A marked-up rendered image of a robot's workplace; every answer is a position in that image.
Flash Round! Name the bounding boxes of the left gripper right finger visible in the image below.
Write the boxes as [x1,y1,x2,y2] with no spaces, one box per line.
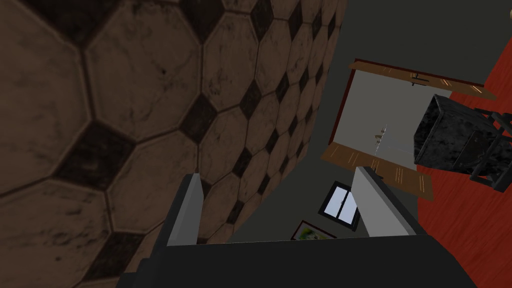
[350,165,428,238]

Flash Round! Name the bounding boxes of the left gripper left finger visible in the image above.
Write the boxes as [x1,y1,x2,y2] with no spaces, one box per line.
[155,172,205,249]

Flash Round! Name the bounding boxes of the brown wooden door leaf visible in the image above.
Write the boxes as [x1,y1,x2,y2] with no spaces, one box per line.
[321,142,436,202]
[347,59,498,102]

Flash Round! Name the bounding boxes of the black framed window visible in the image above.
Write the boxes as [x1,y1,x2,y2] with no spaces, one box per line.
[317,180,362,233]

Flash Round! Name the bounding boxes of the framed green picture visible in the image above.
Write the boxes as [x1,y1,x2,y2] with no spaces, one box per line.
[290,219,338,241]

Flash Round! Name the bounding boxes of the black armchair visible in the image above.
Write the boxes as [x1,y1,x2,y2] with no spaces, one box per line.
[412,93,512,194]

